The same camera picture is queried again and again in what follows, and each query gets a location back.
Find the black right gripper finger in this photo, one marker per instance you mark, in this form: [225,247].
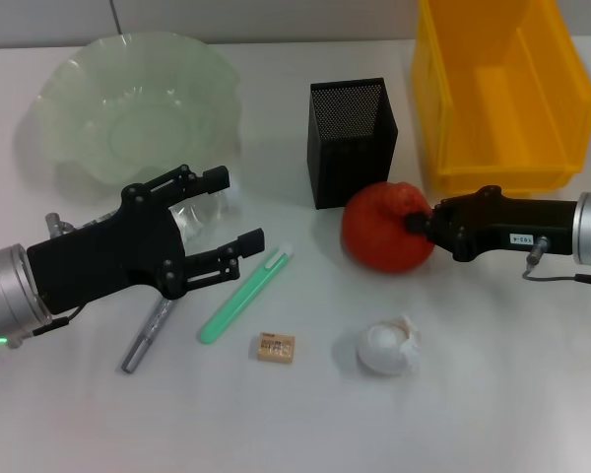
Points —
[418,222]
[473,199]

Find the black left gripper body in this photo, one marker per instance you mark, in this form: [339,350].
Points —
[108,251]

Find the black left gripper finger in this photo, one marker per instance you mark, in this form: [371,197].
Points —
[248,241]
[216,178]

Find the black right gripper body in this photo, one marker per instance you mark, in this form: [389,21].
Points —
[532,222]

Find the white paper ball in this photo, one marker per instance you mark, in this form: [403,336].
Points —
[386,345]

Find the clear green-label water bottle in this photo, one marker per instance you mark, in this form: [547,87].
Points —
[197,217]

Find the mint green pen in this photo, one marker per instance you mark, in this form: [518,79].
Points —
[236,300]

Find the black mesh pen holder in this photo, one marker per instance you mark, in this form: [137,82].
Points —
[349,157]

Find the grey marker pen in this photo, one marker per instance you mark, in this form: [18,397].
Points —
[138,350]

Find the small tan eraser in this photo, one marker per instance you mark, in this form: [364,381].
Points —
[276,348]

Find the pale green wavy fruit plate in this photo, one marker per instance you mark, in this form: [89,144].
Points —
[118,108]

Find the yellow plastic bin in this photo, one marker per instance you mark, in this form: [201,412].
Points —
[502,123]

